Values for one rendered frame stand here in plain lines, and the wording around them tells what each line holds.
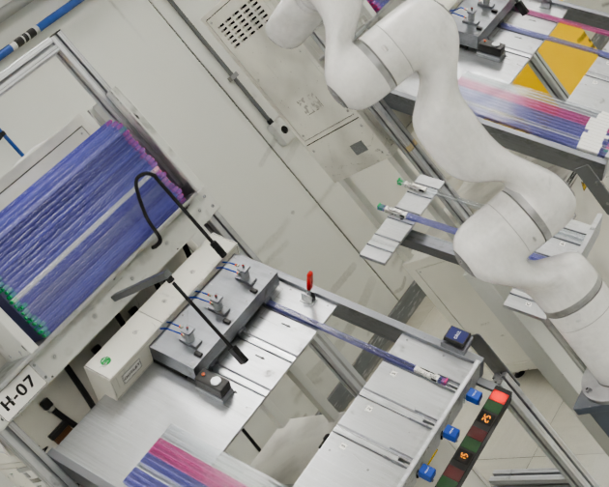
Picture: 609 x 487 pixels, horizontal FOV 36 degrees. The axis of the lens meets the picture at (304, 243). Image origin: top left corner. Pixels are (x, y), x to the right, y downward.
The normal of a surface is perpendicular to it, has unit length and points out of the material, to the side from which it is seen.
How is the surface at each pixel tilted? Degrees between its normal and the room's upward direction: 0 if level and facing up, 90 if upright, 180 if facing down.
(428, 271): 90
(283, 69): 90
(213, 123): 90
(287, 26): 98
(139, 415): 42
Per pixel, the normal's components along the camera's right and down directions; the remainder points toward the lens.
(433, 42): 0.19, 0.37
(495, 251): 0.01, 0.15
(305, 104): -0.54, 0.63
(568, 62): 0.55, -0.22
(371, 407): -0.09, -0.70
